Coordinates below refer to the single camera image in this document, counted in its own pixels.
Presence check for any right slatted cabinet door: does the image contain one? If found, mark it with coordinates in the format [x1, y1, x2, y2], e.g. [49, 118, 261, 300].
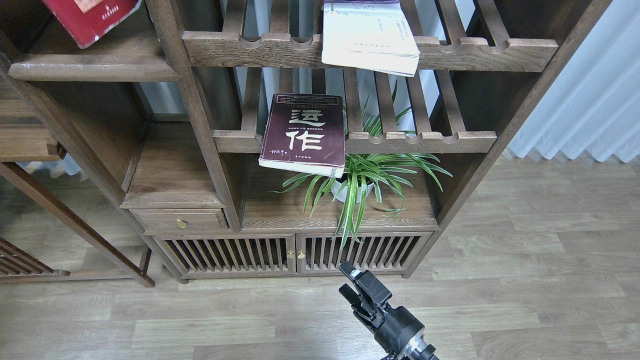
[287, 232, 432, 277]

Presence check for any white paperback book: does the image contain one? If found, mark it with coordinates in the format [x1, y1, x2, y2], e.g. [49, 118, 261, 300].
[321, 0, 420, 76]

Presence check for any dark maroon book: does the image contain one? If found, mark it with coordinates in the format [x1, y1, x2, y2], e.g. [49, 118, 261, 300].
[258, 93, 346, 178]

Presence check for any green spider plant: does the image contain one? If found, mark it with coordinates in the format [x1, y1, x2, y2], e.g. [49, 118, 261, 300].
[272, 80, 453, 251]

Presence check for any wooden drawer with brass knob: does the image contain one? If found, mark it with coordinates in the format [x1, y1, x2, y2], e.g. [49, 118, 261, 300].
[130, 208, 227, 235]

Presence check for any white plant pot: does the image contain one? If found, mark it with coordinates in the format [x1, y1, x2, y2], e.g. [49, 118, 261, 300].
[330, 177, 374, 204]

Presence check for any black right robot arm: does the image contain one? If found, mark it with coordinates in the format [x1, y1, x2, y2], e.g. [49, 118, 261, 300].
[339, 260, 437, 360]

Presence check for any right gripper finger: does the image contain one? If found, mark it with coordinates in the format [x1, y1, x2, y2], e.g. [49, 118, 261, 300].
[338, 284, 370, 318]
[339, 260, 393, 306]

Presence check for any wooden side furniture left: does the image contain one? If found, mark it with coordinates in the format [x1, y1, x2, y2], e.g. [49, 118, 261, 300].
[0, 79, 155, 288]

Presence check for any red paperback book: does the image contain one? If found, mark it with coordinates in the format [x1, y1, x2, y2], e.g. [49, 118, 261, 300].
[43, 0, 142, 49]

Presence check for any dark wooden bookshelf unit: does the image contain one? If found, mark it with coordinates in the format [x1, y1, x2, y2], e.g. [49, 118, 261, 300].
[1, 0, 611, 283]

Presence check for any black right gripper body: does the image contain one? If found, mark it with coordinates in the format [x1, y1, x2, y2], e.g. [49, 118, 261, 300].
[356, 304, 426, 357]

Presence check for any white pleated curtain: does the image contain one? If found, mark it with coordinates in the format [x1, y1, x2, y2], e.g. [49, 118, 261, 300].
[507, 0, 640, 163]

